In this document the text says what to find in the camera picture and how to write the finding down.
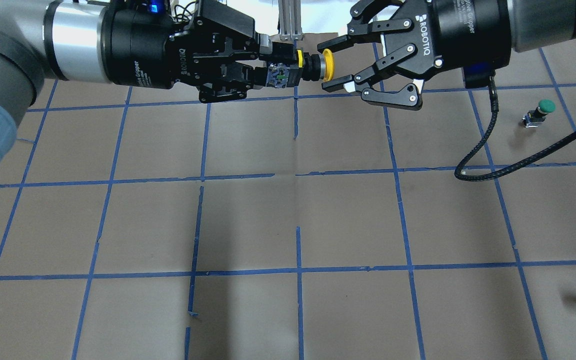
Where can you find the green push button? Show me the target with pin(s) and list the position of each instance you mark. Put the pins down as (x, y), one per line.
(534, 118)

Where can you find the brown paper table cover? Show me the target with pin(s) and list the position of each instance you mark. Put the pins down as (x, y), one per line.
(293, 225)

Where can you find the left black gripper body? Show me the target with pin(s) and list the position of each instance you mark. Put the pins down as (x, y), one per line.
(138, 47)

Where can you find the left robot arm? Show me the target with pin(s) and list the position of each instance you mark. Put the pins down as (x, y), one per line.
(48, 39)

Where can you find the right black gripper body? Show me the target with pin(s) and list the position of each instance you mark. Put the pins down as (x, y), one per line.
(470, 32)

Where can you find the yellow push button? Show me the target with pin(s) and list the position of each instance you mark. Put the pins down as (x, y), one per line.
(286, 66)

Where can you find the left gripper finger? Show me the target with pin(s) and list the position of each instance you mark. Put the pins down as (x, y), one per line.
(223, 34)
(231, 82)

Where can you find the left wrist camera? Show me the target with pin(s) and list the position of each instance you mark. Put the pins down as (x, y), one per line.
(157, 7)

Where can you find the aluminium frame post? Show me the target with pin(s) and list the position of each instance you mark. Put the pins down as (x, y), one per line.
(290, 20)

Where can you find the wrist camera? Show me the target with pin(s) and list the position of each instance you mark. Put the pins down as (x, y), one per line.
(157, 7)
(478, 75)

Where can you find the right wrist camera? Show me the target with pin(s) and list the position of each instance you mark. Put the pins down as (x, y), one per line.
(478, 75)

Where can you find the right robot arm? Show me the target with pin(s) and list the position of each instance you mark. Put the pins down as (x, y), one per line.
(389, 82)

